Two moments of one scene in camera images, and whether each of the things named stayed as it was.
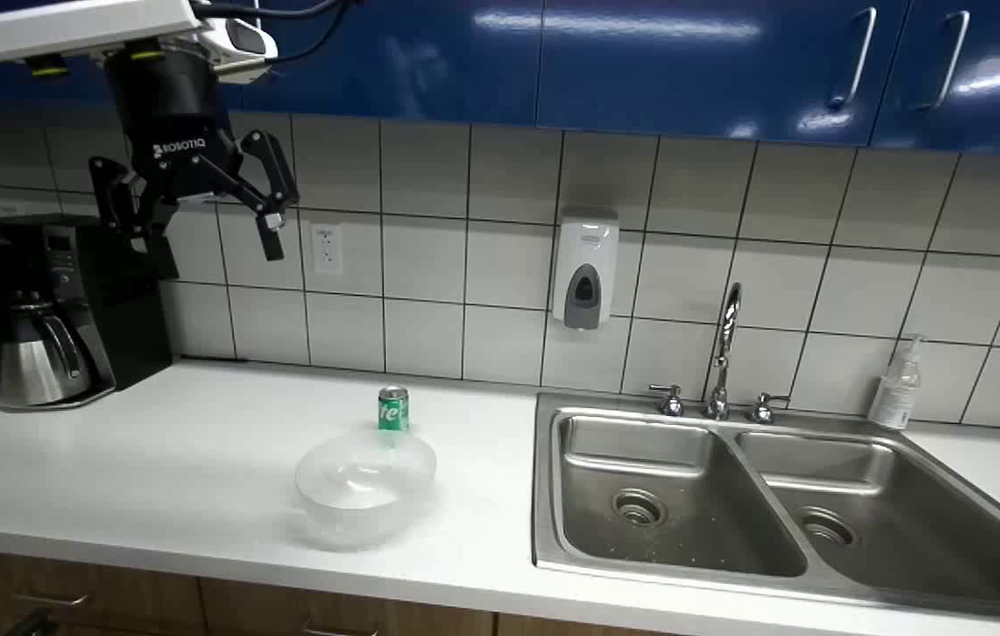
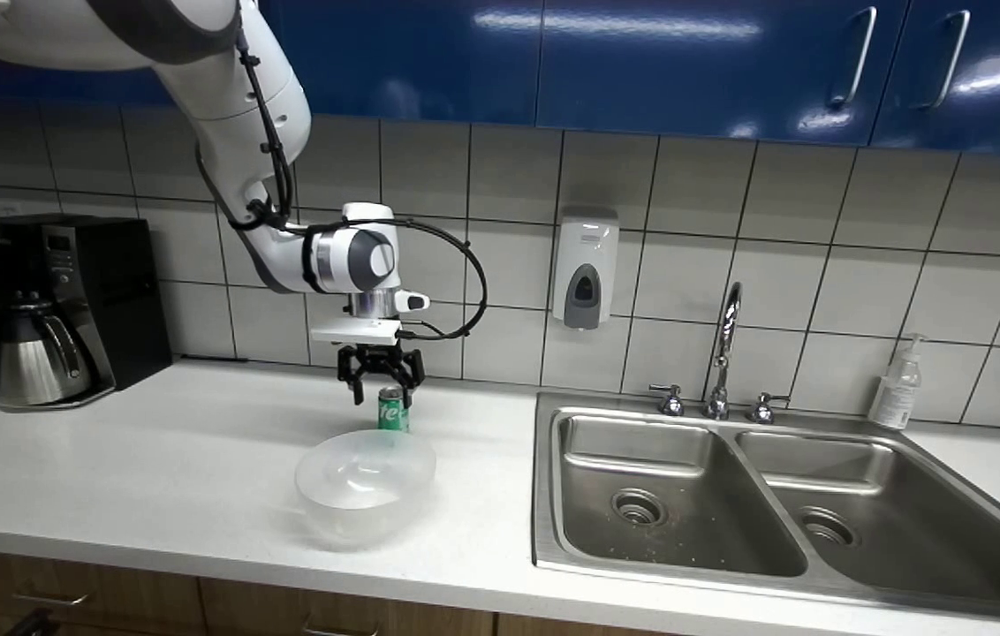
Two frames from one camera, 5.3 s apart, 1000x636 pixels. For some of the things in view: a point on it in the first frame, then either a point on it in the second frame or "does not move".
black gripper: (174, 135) to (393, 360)
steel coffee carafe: (38, 360) does not move
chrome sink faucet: (760, 407) does not move
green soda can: (393, 407) does not move
